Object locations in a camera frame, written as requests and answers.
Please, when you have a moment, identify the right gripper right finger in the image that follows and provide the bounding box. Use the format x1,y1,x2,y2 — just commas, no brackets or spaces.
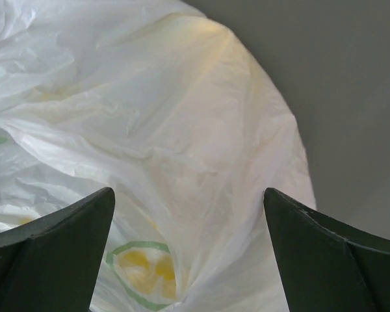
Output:
263,188,390,311

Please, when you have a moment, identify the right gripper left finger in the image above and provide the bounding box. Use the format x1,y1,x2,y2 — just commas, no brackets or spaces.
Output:
0,187,115,312

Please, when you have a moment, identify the white plastic bag with fruit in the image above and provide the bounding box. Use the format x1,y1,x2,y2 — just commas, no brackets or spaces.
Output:
0,1,315,311

